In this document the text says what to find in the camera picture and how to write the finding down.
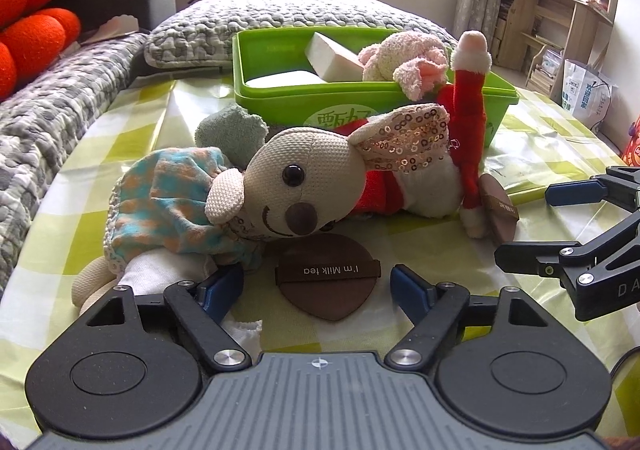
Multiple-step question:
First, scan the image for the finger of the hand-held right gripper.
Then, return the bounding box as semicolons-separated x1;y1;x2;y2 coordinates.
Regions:
495;214;640;282
545;165;640;212

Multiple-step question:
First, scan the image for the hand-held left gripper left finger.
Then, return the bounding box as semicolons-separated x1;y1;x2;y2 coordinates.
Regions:
87;262;252;374

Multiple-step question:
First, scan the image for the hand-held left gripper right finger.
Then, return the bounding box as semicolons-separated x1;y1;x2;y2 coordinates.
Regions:
384;264;551;374

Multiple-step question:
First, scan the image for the brown heart powder puff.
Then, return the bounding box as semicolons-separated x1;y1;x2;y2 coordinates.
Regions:
477;174;521;247
274;232;385;321

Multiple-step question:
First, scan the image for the beige plush rabbit toy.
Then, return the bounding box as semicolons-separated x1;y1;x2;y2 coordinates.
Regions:
72;102;453;316

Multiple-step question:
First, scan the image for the green plastic box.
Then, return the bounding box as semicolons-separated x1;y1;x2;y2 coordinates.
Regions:
231;26;520;151

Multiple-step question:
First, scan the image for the pink plush toy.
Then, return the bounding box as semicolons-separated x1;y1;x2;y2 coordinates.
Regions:
357;32;451;103

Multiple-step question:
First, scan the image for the white sponge block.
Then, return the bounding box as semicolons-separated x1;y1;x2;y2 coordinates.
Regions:
305;31;368;82

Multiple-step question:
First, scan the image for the white cloth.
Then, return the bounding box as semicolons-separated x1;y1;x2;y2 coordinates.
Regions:
227;319;264;362

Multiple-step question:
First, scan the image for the red printed bag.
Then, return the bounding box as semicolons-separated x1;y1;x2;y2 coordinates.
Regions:
622;115;640;166

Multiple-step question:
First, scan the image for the white and green paper bag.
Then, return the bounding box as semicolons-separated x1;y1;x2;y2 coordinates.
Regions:
560;59;613;123

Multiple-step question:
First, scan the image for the green fluffy washcloth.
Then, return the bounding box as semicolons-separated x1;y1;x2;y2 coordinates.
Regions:
194;106;268;156

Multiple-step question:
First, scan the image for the yellow checked plastic tablecloth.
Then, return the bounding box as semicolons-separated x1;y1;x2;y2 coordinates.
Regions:
0;75;640;450

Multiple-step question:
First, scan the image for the wooden bookshelf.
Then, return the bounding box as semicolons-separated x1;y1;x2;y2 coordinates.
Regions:
492;0;626;101

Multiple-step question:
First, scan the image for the grey checked quilted sofa cover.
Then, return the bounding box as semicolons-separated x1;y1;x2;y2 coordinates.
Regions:
0;30;151;291

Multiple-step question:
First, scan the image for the white scalloped paper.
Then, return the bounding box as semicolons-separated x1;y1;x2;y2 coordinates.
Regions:
82;15;138;46

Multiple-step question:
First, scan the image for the grey knitted cushion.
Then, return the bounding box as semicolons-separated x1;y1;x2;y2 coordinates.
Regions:
145;0;458;71

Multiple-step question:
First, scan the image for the black cable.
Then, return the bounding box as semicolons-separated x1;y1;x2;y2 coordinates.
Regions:
607;344;640;381

